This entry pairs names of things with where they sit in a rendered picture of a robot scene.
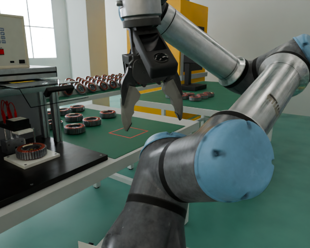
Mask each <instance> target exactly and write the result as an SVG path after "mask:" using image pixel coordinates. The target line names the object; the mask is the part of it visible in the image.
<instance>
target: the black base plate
mask: <svg viewBox="0 0 310 248"><path fill-rule="evenodd" d="M35 139H36V142H37V143H43V144H45V145H46V146H47V149H48V150H51V151H54V152H56V153H59V154H60V156H59V157H57V158H54V159H52V160H49V161H46V162H44V163H41V164H38V165H35V166H33V167H30V168H27V169H23V168H21V167H18V166H16V165H14V164H12V163H10V162H8V161H6V160H4V157H6V156H9V155H13V154H15V153H16V152H14V153H11V154H6V153H3V152H2V149H1V146H0V208H2V207H5V206H7V205H9V204H11V203H13V202H16V201H18V200H20V199H22V198H24V197H27V196H29V195H31V194H33V193H36V192H38V191H40V190H42V189H44V188H47V187H49V186H51V185H53V184H55V183H58V182H60V181H62V180H64V179H66V178H69V177H71V176H73V175H75V174H77V173H80V172H82V171H84V170H86V169H88V168H91V167H93V166H95V165H97V164H99V163H102V162H104V161H106V160H108V155H106V154H103V153H100V152H96V151H93V150H90V149H87V148H83V147H80V146H77V145H73V144H70V143H67V142H64V141H59V142H56V141H54V139H53V138H51V137H47V138H44V137H42V136H41V135H39V136H36V137H35ZM25 142H26V144H27V143H28V144H29V143H34V139H33V137H32V138H29V139H25Z"/></svg>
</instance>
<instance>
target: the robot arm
mask: <svg viewBox="0 0 310 248"><path fill-rule="evenodd" d="M166 1H167V0H117V1H116V6H118V7H119V9H118V13H119V17H120V20H121V21H122V23H123V28H127V30H128V31H129V39H130V47H131V49H130V52H129V54H122V59H123V66H124V76H123V77H122V80H121V85H120V90H121V99H122V100H121V118H122V123H123V126H124V129H125V131H128V130H129V128H130V126H131V124H132V122H131V118H132V115H133V114H134V106H135V104H136V102H137V101H138V100H139V98H140V93H139V91H138V90H137V89H136V87H135V86H136V83H140V84H141V86H142V87H146V85H147V84H148V83H154V82H156V83H157V84H158V85H161V81H162V82H163V87H162V90H163V92H164V94H166V95H167V96H168V97H169V98H170V103H171V105H173V107H174V109H175V114H176V116H177V118H178V119H179V121H180V120H181V119H182V116H183V97H182V94H183V93H182V86H181V80H180V77H179V74H178V73H177V70H178V62H177V61H176V59H175V57H174V56H173V54H172V52H171V51H170V49H169V47H168V46H167V44H166V42H167V43H169V44H170V45H171V46H173V47H174V48H176V49H177V50H179V51H180V52H181V53H183V54H184V55H186V56H187V57H188V58H190V59H191V60H193V61H194V62H196V63H197V64H198V65H200V66H201V67H203V68H204V69H206V70H207V71H208V72H210V73H211V74H213V75H214V76H216V77H217V78H218V81H219V83H220V84H221V85H222V86H224V87H225V88H227V89H228V90H230V91H232V92H234V93H237V94H239V95H241V96H240V97H239V98H238V100H237V101H236V102H235V103H234V104H233V105H232V106H231V107H230V108H229V110H222V111H219V112H216V113H214V114H213V115H212V116H211V117H210V118H209V119H208V120H207V121H206V122H205V123H204V124H203V125H202V126H201V127H200V128H199V129H198V130H197V131H196V132H194V133H193V134H191V135H188V136H187V135H185V134H182V133H178V132H172V133H168V132H160V133H156V134H154V135H152V136H151V137H150V138H148V139H147V141H146V142H145V145H144V147H143V149H142V150H141V153H140V156H139V162H138V165H137V168H136V171H135V175H134V178H133V181H132V184H131V187H130V190H129V194H128V197H127V200H126V203H125V206H124V209H123V210H122V212H121V213H120V214H119V216H118V217H117V219H116V220H115V222H114V223H113V225H112V226H111V228H110V229H109V231H108V232H107V233H106V235H105V237H104V240H103V242H102V245H101V248H186V238H185V219H186V213H187V208H188V203H197V202H225V203H233V202H238V201H241V200H247V199H252V198H254V197H256V196H258V195H259V194H261V193H262V192H263V191H264V190H265V189H266V187H267V186H268V184H269V183H270V181H271V178H272V176H273V172H274V165H272V160H274V151H273V147H272V144H271V142H270V140H269V138H268V136H267V135H268V134H269V132H270V130H271V129H272V127H273V126H274V124H275V123H276V121H277V119H278V118H279V116H280V115H281V113H282V112H283V110H284V108H285V107H286V105H287V104H288V102H289V100H290V99H291V97H293V96H296V95H298V94H300V93H301V92H302V91H303V90H304V89H305V88H306V86H307V85H308V83H309V82H310V35H308V34H301V35H299V36H297V37H293V39H291V40H289V41H288V42H286V43H284V44H282V45H280V46H278V47H276V48H274V49H272V50H271V51H269V52H267V53H265V54H263V55H261V56H259V57H257V58H255V59H253V60H246V59H245V58H243V57H242V56H235V55H233V54H232V53H231V52H229V51H228V50H227V49H226V48H224V47H223V46H222V45H220V44H219V43H218V42H217V41H215V40H214V39H213V38H212V37H210V36H209V35H208V34H206V33H205V32H204V31H203V30H201V29H200V28H199V27H198V26H197V25H195V24H194V23H193V22H192V21H190V20H189V19H188V18H186V17H185V16H184V15H183V14H181V13H180V12H179V11H177V10H176V9H175V8H174V7H172V6H171V5H170V4H168V3H167V2H166ZM165 41H166V42H165Z"/></svg>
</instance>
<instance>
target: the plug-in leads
mask: <svg viewBox="0 0 310 248"><path fill-rule="evenodd" d="M2 101H4V100H2ZM2 101H1V105H2ZM4 103H5V104H6V108H7V112H6V113H7V116H5V113H4V110H3V107H4ZM4 103H3V106H2V108H1V105H0V108H1V115H2V119H3V122H4V123H3V124H6V121H5V120H6V119H11V118H13V116H12V113H11V111H10V108H9V105H10V103H12V102H10V103H9V104H8V101H4ZM12 105H13V107H14V117H15V118H16V117H17V112H16V109H15V106H14V104H13V103H12Z"/></svg>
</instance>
